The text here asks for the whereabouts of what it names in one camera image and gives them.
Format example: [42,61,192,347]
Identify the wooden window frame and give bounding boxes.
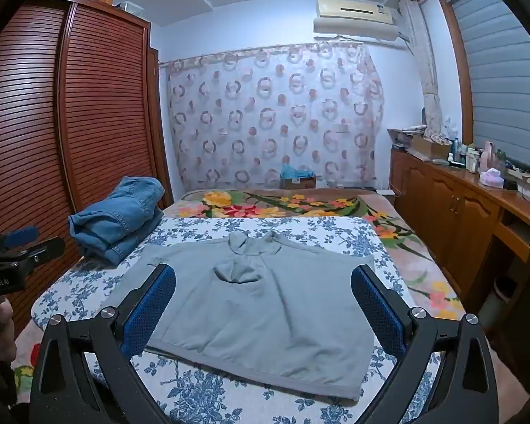
[437,0,530,151]

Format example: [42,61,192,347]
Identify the row of toiletry bottles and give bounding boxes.
[444,135,484,173]

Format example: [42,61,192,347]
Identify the open cardboard box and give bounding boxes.
[411,135,452,160]

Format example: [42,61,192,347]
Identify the wooden sideboard cabinet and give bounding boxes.
[389,148,530,319]

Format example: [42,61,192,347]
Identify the grey waste bin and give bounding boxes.
[481,276,519,319]

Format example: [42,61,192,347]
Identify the printed paper box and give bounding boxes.
[388,124,427,148]

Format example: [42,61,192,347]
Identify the grey pants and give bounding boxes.
[101,230,378,402]

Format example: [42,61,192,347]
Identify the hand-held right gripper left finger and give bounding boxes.
[29,263,177,424]

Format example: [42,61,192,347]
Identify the beige air conditioner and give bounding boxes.
[313,0,411,42]

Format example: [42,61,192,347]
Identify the wooden louvred wardrobe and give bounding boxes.
[0,0,174,332]

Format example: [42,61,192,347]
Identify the circle-patterned sheer curtain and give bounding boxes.
[159,42,387,190]

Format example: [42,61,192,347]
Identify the blue floral white bedspread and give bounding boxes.
[30,216,442,424]

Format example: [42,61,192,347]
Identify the small cardboard box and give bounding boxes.
[279,172,317,190]

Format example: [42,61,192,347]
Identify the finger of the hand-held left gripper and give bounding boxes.
[9,236,66,270]
[0,226,40,252]

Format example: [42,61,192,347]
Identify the colourful floral blanket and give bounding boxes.
[9,188,466,394]

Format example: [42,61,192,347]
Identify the folded blue denim jeans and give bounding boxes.
[67,176,166,268]

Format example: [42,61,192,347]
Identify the pink tissue box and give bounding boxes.
[479,168,506,186]

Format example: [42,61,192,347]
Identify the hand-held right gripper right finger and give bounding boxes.
[350,264,500,424]

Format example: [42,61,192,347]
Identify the blue plastic bag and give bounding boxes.
[280,163,314,178]

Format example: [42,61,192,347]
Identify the grey window blind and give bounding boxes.
[450,0,530,173]

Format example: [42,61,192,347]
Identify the beige patterned side curtain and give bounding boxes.
[397,0,444,135]

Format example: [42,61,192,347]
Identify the person's left hand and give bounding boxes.
[0,298,17,356]

